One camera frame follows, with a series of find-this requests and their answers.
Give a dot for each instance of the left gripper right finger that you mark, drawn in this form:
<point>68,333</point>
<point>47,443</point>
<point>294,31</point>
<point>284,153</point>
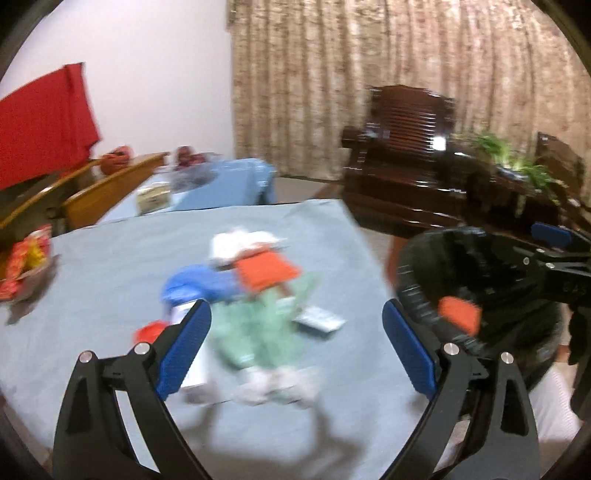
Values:
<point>479,423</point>

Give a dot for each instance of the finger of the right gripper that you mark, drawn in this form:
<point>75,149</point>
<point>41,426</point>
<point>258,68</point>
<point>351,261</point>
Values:
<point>552,235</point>

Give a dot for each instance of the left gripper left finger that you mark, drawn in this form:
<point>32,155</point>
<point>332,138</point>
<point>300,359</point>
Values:
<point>91,441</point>

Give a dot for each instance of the white lotion tube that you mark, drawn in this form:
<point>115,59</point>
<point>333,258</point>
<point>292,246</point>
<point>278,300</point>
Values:
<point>198,386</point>

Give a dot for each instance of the orange mesh sleeve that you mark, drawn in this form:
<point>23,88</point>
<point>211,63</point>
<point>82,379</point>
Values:
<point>264,270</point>

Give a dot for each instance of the potted green plant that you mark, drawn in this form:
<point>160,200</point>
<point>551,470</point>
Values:
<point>498,154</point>

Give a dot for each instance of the dark wooden side table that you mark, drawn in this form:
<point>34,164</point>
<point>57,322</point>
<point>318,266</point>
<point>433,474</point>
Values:
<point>495,202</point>

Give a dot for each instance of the dark wooden armchair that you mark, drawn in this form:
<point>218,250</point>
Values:
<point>398,174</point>
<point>561,162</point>

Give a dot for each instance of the black bin with liner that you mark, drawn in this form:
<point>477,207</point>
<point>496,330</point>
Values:
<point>474,266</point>

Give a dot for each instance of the red plastic wrapper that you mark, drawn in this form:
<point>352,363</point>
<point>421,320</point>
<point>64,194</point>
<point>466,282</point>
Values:
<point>150,332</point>

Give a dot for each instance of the grey-blue table cloth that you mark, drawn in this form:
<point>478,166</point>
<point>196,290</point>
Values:
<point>108,284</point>

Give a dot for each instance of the blue plastic bag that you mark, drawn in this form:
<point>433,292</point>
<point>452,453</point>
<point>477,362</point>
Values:
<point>200,282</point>

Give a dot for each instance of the green plastic bag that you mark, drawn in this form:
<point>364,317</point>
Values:
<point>259,331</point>

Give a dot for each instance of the small foil sachet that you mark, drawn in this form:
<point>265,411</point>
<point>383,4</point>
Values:
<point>319,320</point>

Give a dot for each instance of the tissue box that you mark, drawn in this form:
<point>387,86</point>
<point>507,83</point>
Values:
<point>153,197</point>

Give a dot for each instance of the wooden cabinet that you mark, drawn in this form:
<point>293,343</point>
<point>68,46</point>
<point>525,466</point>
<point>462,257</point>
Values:
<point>74,200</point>

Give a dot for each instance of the glass fruit bowl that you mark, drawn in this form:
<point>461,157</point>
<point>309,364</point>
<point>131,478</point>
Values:
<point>190,169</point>

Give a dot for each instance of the blue side table cloth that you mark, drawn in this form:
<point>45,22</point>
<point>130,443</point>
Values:
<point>241,182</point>

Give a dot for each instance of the red cloth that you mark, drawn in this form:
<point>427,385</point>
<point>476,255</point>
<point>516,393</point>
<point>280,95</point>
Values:
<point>47,126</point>

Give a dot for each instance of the patterned beige curtain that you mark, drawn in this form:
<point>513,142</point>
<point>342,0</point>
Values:
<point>302,71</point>

